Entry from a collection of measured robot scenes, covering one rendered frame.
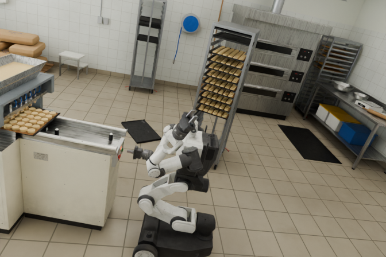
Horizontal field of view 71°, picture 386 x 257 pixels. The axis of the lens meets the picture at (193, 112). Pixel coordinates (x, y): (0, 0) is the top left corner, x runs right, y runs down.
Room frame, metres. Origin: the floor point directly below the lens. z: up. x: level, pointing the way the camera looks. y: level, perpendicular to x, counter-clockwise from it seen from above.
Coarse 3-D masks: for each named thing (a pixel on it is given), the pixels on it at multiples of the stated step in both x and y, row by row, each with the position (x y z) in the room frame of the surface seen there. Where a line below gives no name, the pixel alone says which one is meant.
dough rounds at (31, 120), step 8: (24, 112) 1.90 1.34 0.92; (32, 112) 1.91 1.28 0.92; (40, 112) 1.97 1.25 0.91; (48, 112) 1.98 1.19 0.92; (8, 120) 1.72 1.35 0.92; (16, 120) 1.75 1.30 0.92; (24, 120) 1.77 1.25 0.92; (32, 120) 1.80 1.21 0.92; (40, 120) 1.85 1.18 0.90; (48, 120) 1.88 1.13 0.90; (0, 128) 1.63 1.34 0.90; (8, 128) 1.65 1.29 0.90; (16, 128) 1.65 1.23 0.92; (24, 128) 1.67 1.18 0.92; (32, 128) 1.69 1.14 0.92
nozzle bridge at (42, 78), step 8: (40, 72) 2.17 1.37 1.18; (32, 80) 1.97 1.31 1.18; (40, 80) 2.00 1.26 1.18; (48, 80) 2.13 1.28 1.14; (16, 88) 1.77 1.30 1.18; (24, 88) 1.80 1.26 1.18; (32, 88) 1.85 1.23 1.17; (40, 88) 2.11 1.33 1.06; (48, 88) 2.13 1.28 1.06; (0, 96) 1.60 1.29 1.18; (8, 96) 1.63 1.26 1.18; (16, 96) 1.66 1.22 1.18; (32, 96) 1.95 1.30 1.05; (40, 96) 2.02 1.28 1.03; (0, 104) 1.50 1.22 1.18; (24, 104) 1.80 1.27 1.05; (32, 104) 2.14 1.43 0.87; (40, 104) 2.14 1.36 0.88; (0, 112) 1.49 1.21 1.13; (8, 112) 1.63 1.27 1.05; (16, 112) 1.70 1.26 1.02; (0, 120) 1.48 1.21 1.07
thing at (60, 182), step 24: (24, 144) 1.66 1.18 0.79; (48, 144) 1.67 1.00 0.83; (24, 168) 1.66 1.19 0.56; (48, 168) 1.67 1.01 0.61; (72, 168) 1.68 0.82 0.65; (96, 168) 1.69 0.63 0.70; (24, 192) 1.66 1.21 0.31; (48, 192) 1.67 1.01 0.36; (72, 192) 1.68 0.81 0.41; (96, 192) 1.69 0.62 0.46; (48, 216) 1.67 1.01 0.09; (72, 216) 1.68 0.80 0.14; (96, 216) 1.69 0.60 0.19
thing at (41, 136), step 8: (16, 136) 1.67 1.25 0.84; (24, 136) 1.67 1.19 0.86; (32, 136) 1.67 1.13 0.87; (40, 136) 1.68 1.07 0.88; (48, 136) 1.68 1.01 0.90; (56, 136) 1.70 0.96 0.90; (64, 144) 1.69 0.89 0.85; (72, 144) 1.69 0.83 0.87; (80, 144) 1.69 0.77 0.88; (88, 144) 1.70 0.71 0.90; (96, 144) 1.72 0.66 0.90; (104, 152) 1.70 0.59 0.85; (112, 152) 1.71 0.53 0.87
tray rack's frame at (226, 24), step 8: (216, 24) 3.08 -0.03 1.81; (224, 24) 3.19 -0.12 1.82; (232, 24) 3.43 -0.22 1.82; (240, 32) 3.02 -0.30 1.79; (248, 32) 3.00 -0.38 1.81; (256, 32) 3.12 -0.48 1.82; (256, 40) 3.58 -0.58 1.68; (248, 64) 3.58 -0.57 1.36; (240, 96) 3.60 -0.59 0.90; (216, 120) 3.65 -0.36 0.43; (232, 120) 3.58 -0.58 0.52; (224, 144) 3.52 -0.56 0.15
